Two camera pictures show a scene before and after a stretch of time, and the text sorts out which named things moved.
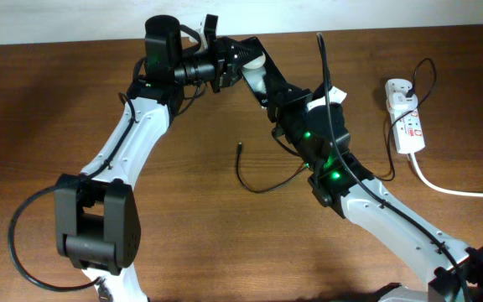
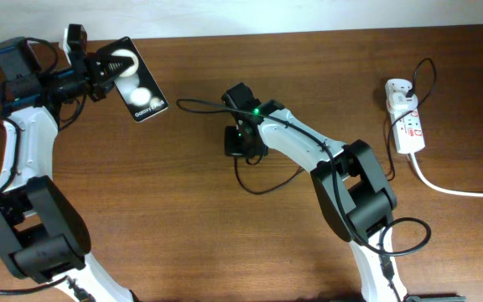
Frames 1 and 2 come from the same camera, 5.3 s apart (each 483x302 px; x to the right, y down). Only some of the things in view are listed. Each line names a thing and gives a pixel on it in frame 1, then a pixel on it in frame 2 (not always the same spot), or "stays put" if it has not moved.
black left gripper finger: x=245 y=50 → x=114 y=65
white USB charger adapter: x=400 y=101 stays put
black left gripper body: x=221 y=70 → x=83 y=81
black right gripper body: x=291 y=115 → x=237 y=145
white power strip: x=407 y=125 stays put
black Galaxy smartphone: x=262 y=76 → x=137 y=86
